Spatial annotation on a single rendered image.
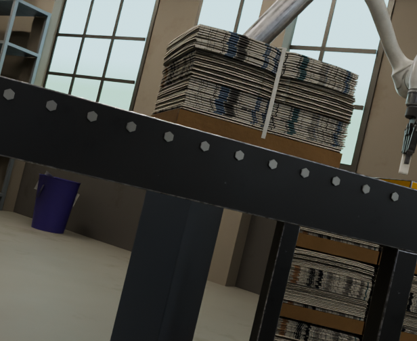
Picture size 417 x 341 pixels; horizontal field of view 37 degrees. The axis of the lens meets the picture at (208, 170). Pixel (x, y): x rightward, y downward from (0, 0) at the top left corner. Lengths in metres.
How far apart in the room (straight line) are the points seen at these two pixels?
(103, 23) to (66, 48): 0.59
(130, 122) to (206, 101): 0.28
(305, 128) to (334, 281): 0.82
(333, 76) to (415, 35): 3.75
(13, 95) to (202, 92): 0.42
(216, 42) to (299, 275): 0.98
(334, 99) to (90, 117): 0.57
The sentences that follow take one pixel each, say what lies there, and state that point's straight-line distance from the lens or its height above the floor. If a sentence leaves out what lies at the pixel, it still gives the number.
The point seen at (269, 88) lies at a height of 0.94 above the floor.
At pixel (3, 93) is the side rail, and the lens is 1.00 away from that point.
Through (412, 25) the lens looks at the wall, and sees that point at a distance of 5.14.
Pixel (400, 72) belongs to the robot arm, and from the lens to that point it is 2.43.
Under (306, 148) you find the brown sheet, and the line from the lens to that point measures 1.33.
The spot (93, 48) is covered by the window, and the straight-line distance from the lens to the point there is 7.01.
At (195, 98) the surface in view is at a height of 0.88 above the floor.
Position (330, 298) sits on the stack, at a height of 0.47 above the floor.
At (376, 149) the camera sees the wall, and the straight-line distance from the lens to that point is 4.93.
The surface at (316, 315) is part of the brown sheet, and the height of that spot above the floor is 0.40.
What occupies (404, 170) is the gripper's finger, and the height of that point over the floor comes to 0.94.
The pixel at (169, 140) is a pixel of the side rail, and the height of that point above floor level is 0.77.
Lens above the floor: 0.69
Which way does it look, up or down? 2 degrees up
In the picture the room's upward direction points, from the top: 13 degrees clockwise
